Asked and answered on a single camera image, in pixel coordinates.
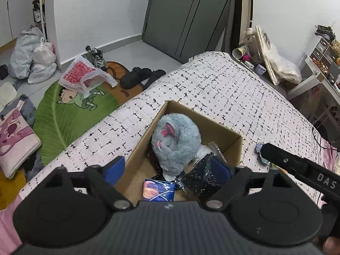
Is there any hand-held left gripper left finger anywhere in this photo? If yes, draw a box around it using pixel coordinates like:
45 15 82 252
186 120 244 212
42 155 133 212

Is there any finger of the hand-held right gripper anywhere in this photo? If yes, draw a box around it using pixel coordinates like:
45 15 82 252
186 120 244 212
261 143 306 177

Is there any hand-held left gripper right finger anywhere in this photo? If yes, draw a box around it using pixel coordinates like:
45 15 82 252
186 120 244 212
203 155 295 211

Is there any blue whale plush toy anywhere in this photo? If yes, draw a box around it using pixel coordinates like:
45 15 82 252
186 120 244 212
255 143 271 166

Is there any black packet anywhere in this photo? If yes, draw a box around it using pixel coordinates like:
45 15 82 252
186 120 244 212
175 142 231 200

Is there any brown cardboard box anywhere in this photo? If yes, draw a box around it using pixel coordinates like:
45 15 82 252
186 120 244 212
114 99 243 205

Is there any blue tissue pack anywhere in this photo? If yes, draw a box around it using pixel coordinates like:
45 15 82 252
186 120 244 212
142 178 176 202

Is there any grey pink plush toy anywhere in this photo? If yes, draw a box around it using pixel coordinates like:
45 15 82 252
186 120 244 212
151 113 202 182

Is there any green leaf rug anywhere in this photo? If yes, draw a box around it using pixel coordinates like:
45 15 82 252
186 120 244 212
34 81 121 166

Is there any white desk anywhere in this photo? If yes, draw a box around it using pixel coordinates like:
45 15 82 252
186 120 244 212
287 56 340 117

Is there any beige canvas tote bag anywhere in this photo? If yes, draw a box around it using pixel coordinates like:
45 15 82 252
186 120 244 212
255 26 302 85

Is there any black slipper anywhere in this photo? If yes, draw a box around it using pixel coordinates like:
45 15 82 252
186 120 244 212
120 67 152 89
141 69 166 91

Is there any brown floor rug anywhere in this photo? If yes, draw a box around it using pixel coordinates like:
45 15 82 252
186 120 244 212
105 62 149 104

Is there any pink cartoon cushion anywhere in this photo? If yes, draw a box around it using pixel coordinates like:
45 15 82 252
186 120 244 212
0 109 41 179

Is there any pink printed plastic bag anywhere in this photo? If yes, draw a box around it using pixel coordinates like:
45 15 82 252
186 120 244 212
59 56 118 96

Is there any blue grey cloth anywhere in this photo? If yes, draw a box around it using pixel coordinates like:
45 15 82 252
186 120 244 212
13 94 36 128

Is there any paper cup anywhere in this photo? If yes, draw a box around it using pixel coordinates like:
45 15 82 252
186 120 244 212
232 45 250 59

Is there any small drawer organizer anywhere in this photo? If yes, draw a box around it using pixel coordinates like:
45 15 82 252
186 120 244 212
309 36 336 64

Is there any pair of grey sneakers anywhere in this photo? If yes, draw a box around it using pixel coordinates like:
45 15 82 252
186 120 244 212
85 46 107 69

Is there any clear water bottle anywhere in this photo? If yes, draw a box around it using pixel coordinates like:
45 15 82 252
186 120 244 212
244 27 262 64

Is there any white plastic bag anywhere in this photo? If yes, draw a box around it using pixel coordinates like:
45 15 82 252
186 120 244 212
28 63 57 84
32 37 56 65

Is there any pink bed sheet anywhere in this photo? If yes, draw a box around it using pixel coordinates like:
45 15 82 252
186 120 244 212
0 138 340 255

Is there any white quilted pad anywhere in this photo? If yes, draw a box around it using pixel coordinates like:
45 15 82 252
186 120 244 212
0 82 17 109

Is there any large grey plastic bag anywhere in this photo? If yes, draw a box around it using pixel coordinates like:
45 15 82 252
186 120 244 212
8 27 43 79

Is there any grey wardrobe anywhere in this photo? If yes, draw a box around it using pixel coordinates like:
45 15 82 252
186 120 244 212
142 0 237 64

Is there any dark spray bottle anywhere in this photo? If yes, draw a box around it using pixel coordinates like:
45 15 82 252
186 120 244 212
32 0 43 23

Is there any white cabinet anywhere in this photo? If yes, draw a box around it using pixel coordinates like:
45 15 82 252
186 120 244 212
0 0 43 48

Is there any black cable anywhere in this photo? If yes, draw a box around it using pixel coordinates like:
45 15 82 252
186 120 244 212
312 127 332 150

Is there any dark wooden picture frame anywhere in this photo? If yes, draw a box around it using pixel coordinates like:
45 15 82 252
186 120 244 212
230 0 254 52

